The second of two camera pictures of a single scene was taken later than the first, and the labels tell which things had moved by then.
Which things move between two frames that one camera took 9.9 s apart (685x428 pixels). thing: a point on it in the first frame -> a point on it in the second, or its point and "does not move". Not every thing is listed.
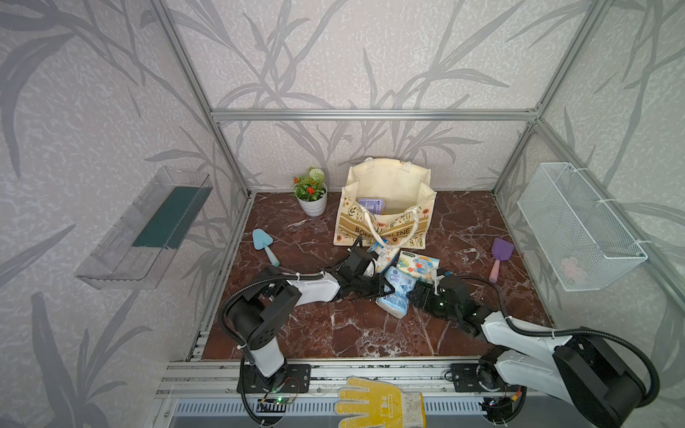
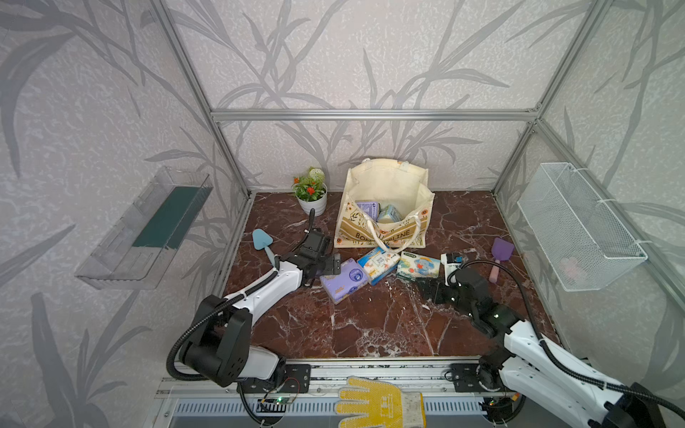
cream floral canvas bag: [385, 200] does not move
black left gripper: [379, 288] -> [329, 267]
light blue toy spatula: [261, 241] does not move
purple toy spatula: [501, 251] does not move
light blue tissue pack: [396, 302] -> [389, 215]
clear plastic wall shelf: [137, 251] does not move
